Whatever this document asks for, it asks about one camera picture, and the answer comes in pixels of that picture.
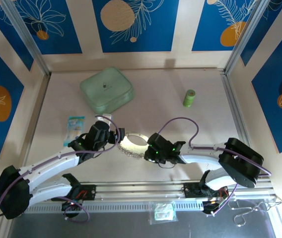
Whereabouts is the blue snack packet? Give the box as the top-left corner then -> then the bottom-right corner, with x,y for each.
64,116 -> 85,147

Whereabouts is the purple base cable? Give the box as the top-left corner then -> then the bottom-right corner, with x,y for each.
205,183 -> 239,217
63,196 -> 91,223

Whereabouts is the grey metal sheet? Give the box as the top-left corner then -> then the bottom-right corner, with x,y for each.
6,212 -> 282,238

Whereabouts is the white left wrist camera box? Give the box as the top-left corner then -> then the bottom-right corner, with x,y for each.
95,113 -> 113,124

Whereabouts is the mint green zip case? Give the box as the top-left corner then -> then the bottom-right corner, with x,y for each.
79,66 -> 135,115

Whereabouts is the aluminium side rail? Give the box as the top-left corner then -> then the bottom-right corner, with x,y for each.
219,70 -> 282,238

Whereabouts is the clear plastic bag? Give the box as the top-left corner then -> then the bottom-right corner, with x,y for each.
149,201 -> 178,225

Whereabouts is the aluminium frame post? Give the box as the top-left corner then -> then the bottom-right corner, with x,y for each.
0,0 -> 52,77
224,0 -> 272,75

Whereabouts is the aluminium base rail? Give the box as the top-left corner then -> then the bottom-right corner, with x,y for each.
26,182 -> 278,214

